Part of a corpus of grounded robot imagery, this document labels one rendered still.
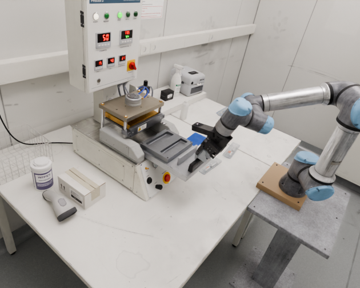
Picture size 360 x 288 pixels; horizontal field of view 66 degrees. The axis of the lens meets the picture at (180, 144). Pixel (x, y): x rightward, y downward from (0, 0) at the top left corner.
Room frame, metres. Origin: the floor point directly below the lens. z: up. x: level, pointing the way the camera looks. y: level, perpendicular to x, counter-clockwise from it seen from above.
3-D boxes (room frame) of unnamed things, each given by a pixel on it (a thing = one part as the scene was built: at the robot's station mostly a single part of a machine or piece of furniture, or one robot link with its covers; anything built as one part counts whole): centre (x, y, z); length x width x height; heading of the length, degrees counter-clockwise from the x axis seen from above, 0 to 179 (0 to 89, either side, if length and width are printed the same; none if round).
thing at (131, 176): (1.23, 0.25, 0.84); 0.53 x 0.37 x 0.17; 60
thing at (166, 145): (1.11, 0.06, 0.98); 0.20 x 0.17 x 0.03; 150
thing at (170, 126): (1.30, 0.13, 0.97); 0.26 x 0.05 x 0.07; 60
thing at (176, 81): (2.11, 0.12, 0.92); 0.09 x 0.08 x 0.25; 62
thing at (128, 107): (1.25, 0.28, 1.08); 0.31 x 0.24 x 0.13; 150
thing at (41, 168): (0.92, 0.59, 0.83); 0.09 x 0.09 x 0.15
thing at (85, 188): (0.92, 0.41, 0.80); 0.19 x 0.13 x 0.09; 58
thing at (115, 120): (1.23, 0.26, 1.07); 0.22 x 0.17 x 0.10; 150
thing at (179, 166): (1.08, 0.02, 0.97); 0.30 x 0.22 x 0.08; 60
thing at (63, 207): (0.80, 0.47, 0.79); 0.20 x 0.08 x 0.08; 58
